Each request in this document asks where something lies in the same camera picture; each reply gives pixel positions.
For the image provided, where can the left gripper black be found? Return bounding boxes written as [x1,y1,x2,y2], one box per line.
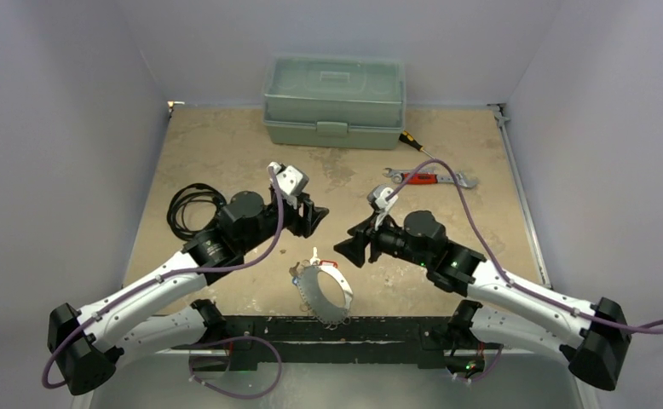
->
[239,191,327,253]

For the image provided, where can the silver metal key holder plate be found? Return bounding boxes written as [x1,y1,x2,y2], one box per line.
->
[294,247,354,327]

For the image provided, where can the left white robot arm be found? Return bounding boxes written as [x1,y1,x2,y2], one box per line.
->
[42,188,329,396]

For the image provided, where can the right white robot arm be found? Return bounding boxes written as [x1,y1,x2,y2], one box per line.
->
[333,210,631,391]

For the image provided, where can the silver open-end wrench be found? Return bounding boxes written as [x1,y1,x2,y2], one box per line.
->
[382,166,435,183]

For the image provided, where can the green plastic toolbox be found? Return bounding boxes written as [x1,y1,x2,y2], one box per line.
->
[262,55,406,150]

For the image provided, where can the black yellow screwdriver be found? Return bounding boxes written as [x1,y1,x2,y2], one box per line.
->
[399,130,435,159]

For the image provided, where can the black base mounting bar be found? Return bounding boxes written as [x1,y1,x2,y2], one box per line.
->
[185,315,498,371]

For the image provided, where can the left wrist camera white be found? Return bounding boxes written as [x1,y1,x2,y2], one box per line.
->
[268,162,309,210]

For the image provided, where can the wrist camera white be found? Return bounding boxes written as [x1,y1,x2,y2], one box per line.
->
[268,162,309,210]
[367,185,398,230]

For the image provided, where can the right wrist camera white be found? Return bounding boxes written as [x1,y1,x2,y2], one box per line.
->
[367,185,398,230]

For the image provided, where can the red handled adjustable wrench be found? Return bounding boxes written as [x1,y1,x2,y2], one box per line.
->
[385,170,478,189]

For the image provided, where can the coiled black cable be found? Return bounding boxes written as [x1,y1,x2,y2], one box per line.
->
[165,182,228,243]

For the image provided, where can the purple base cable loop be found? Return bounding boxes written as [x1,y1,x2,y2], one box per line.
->
[187,337,284,400]

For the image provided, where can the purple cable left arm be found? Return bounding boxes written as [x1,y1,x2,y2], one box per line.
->
[41,169,285,390]

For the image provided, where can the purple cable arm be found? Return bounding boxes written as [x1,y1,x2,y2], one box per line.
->
[41,169,285,390]
[386,159,663,335]

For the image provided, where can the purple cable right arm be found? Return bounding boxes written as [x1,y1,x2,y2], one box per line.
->
[386,159,663,335]

